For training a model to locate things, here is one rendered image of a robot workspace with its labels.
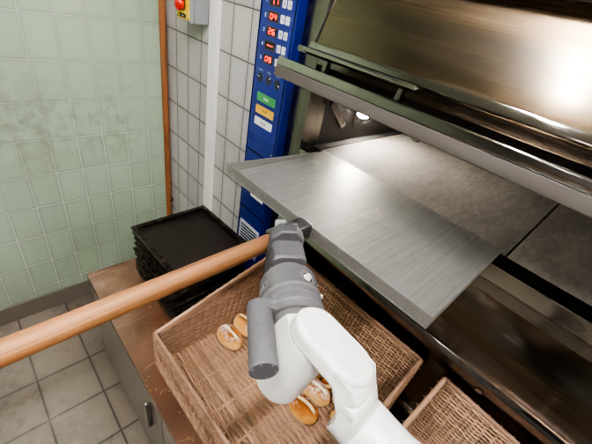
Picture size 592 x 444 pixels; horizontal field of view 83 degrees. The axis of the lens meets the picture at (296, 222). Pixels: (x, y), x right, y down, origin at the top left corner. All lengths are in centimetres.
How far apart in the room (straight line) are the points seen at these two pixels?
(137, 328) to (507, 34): 123
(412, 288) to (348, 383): 28
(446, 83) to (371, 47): 20
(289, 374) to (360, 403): 9
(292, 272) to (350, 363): 15
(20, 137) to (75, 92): 27
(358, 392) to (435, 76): 60
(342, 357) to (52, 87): 148
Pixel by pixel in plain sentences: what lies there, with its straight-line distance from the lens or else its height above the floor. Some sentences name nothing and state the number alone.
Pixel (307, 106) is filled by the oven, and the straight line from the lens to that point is 101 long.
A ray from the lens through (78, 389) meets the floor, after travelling 188.
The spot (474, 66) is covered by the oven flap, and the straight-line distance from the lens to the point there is 76.
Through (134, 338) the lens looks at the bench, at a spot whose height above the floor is 58.
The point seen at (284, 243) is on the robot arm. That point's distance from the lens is 53.
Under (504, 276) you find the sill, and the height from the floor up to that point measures 117.
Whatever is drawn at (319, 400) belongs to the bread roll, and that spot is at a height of 63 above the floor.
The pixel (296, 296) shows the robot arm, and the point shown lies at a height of 124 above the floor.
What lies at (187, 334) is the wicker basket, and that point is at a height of 66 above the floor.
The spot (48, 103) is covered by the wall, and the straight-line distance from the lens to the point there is 167.
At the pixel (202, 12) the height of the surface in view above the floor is 145.
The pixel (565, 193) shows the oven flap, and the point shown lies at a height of 141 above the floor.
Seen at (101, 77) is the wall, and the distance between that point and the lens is 168.
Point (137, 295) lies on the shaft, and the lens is 50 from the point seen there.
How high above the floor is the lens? 157
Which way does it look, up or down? 34 degrees down
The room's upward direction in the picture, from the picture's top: 13 degrees clockwise
